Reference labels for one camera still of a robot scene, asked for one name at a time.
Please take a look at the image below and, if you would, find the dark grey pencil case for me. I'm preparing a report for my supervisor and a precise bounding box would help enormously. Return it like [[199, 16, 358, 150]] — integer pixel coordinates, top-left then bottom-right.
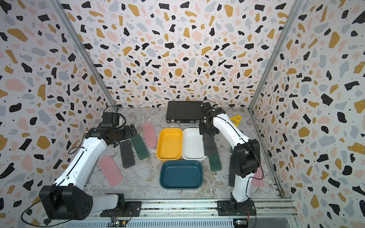
[[119, 140, 135, 169], [202, 134, 218, 156], [228, 168, 235, 187]]

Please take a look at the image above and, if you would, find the green pencil case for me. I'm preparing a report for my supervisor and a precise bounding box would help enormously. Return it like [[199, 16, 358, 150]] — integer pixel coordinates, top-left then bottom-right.
[[208, 155, 222, 172], [131, 135, 149, 160]]

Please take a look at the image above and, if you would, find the pink pencil case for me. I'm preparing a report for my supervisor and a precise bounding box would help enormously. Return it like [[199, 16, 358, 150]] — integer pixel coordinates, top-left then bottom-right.
[[252, 167, 265, 188], [143, 123, 157, 148], [98, 155, 123, 187]]

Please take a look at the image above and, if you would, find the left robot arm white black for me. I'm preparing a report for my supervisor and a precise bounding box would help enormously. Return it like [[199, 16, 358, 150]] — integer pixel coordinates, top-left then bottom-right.
[[39, 127, 132, 223]]

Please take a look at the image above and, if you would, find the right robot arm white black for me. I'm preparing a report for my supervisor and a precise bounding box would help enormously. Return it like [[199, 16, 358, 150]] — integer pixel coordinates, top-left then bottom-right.
[[199, 102, 261, 215]]

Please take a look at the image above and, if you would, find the white storage box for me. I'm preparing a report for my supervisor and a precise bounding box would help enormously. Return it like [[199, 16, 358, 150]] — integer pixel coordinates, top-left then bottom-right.
[[182, 128, 206, 162]]

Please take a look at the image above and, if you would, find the yellow storage box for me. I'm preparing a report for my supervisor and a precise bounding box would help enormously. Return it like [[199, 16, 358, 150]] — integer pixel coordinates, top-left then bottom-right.
[[156, 128, 183, 162]]

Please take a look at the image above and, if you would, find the teal storage box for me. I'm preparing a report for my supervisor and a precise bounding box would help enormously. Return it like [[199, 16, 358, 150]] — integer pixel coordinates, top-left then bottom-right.
[[160, 160, 203, 190]]

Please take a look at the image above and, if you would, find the black briefcase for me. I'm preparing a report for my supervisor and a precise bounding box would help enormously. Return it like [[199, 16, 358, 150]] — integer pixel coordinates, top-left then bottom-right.
[[166, 101, 204, 124]]

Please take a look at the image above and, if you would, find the yellow plastic triangle piece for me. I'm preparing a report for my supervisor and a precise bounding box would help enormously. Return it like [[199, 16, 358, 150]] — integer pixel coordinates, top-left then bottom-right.
[[230, 115, 242, 127]]

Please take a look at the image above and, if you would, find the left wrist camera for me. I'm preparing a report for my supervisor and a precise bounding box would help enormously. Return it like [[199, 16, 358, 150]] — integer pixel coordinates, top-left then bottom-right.
[[100, 112, 119, 128]]

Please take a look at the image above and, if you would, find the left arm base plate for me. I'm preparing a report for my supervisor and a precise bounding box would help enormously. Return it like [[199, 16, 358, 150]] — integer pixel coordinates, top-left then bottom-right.
[[100, 201, 142, 218]]

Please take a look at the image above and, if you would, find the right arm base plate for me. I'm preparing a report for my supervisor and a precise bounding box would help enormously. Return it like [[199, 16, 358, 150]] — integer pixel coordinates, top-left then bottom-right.
[[217, 199, 257, 216]]

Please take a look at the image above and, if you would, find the aluminium rail front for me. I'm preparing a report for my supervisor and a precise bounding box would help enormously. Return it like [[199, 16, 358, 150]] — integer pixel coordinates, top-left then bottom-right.
[[55, 199, 300, 228]]

